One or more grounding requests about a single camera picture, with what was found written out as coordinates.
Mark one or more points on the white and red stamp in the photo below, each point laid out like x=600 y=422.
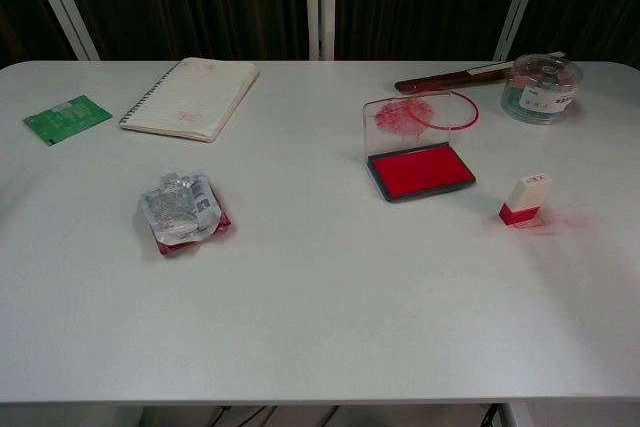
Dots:
x=525 y=199

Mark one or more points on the red ink pad clear lid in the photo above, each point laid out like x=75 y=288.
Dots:
x=420 y=172

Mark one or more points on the red flat packet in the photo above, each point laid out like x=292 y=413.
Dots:
x=220 y=227

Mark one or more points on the clear crumpled spout pouch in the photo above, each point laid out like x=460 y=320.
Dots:
x=175 y=204

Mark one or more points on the spiral bound lined notebook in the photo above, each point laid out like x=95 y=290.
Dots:
x=192 y=97

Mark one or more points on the dark red folded fan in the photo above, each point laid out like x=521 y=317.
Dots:
x=440 y=80

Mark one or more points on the clear round clip container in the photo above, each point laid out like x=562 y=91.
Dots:
x=542 y=89

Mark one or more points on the green sachet packet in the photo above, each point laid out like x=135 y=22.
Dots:
x=67 y=119

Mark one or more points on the white table leg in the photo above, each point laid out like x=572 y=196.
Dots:
x=515 y=416

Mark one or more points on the white upright frame post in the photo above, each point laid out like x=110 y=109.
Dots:
x=320 y=2

